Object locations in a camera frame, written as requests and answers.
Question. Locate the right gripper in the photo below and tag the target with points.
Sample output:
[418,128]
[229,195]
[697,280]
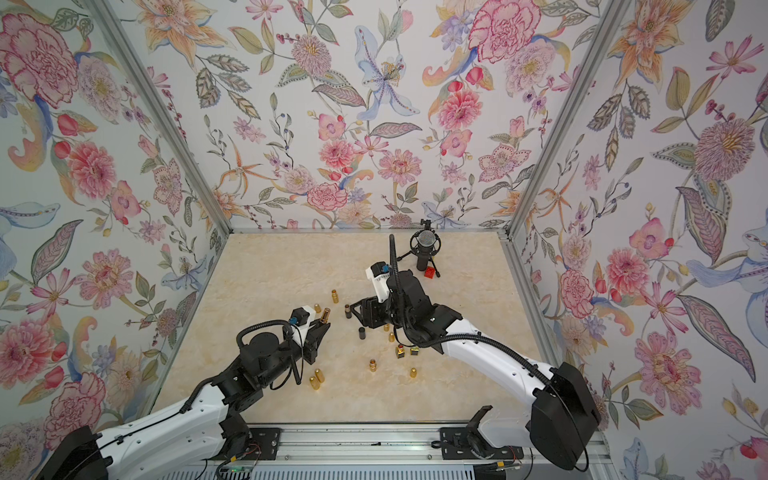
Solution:
[373,311]

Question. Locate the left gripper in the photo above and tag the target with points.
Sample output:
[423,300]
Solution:
[311,342]

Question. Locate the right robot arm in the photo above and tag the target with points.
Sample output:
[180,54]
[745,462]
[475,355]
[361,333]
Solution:
[562,415]

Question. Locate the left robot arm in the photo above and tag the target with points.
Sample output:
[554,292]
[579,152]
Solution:
[207,424]

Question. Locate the black microphone on tripod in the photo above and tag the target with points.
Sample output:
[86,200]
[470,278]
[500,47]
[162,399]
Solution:
[424,245]

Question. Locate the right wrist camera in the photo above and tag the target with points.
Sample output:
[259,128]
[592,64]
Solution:
[378,274]

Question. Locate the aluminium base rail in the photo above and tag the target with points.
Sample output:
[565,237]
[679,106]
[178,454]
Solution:
[388,451]

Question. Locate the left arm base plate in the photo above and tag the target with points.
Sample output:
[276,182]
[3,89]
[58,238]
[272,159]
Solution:
[252,443]

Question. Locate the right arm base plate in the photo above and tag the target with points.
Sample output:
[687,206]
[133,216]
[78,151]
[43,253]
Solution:
[474,444]

